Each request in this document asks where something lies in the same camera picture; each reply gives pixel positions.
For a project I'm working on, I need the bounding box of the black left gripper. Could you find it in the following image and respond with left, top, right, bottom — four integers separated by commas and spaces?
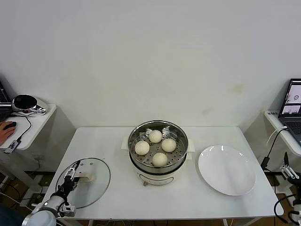
57, 162, 81, 196

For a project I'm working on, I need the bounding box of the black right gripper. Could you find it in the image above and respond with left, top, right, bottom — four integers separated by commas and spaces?
281, 152, 301, 189

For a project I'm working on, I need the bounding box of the round glass pot lid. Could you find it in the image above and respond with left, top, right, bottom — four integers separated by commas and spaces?
55, 158, 111, 209

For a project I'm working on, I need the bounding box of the white steamed baozi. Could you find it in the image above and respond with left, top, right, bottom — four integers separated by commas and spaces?
152, 152, 169, 167
161, 138, 177, 153
135, 140, 151, 155
149, 129, 163, 143

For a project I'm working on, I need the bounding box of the stainless steel steamer basket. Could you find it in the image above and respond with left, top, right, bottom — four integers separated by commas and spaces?
128, 120, 189, 167

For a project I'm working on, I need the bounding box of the person's hand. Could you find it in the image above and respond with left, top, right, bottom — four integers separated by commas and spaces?
0, 121, 17, 146

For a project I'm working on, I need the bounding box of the white side table with label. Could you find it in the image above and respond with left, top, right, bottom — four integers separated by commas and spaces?
244, 109, 301, 179

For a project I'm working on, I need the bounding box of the white side table with mouse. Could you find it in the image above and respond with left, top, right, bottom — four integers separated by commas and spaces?
0, 103, 76, 205

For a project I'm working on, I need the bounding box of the large white plate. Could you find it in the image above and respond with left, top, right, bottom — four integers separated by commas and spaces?
198, 145, 257, 196

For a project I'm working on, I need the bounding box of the small grey USB hub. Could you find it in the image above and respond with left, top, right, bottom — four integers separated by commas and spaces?
5, 138, 21, 154

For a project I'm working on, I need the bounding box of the white electric cooker pot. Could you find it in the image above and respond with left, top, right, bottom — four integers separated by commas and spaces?
121, 137, 196, 187

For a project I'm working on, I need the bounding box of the dark laptop with code screen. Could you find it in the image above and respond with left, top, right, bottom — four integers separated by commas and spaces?
0, 81, 13, 122

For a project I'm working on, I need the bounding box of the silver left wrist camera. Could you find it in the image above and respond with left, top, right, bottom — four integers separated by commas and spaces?
58, 203, 76, 218

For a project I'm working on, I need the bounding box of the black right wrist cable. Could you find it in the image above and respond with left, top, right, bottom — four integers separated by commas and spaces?
274, 194, 294, 224

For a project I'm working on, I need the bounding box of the white cable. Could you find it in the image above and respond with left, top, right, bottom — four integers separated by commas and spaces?
267, 126, 289, 145

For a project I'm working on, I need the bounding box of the grey laptop showing camera views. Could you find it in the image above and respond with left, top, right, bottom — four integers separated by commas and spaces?
278, 78, 301, 145

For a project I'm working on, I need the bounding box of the black USB cable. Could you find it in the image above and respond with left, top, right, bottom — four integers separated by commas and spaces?
10, 113, 33, 142

